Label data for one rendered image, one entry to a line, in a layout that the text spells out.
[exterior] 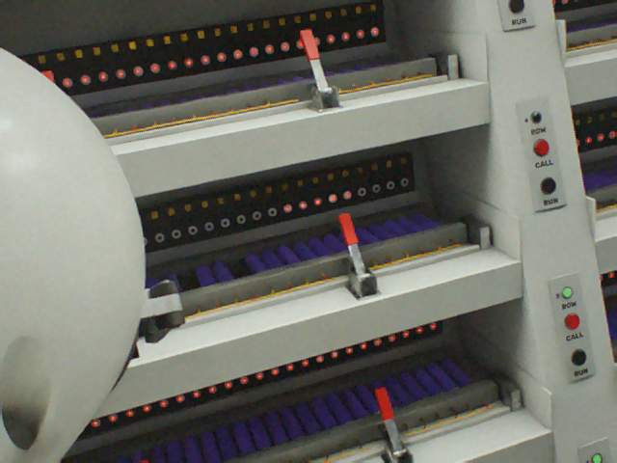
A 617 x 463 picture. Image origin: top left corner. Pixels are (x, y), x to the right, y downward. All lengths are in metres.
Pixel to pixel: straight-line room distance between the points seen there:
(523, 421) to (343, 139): 0.40
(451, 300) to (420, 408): 0.15
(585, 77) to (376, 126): 0.26
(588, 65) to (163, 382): 0.58
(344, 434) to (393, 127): 0.35
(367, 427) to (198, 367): 0.23
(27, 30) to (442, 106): 0.49
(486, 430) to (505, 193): 0.28
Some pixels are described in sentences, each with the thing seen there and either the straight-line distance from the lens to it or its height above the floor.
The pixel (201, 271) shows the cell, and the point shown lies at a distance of 0.79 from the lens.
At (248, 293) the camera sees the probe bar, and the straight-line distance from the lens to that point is 0.74.
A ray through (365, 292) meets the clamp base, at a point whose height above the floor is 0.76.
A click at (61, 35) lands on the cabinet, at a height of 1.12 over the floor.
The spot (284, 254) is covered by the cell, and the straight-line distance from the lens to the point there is 0.80.
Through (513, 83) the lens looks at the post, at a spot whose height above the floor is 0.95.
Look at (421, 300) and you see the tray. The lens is 0.73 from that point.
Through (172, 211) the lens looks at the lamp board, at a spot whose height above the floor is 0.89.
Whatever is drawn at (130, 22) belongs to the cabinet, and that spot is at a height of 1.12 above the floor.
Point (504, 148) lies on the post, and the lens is 0.76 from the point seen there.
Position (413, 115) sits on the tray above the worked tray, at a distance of 0.72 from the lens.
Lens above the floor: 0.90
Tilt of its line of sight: 6 degrees down
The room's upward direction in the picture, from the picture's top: 12 degrees counter-clockwise
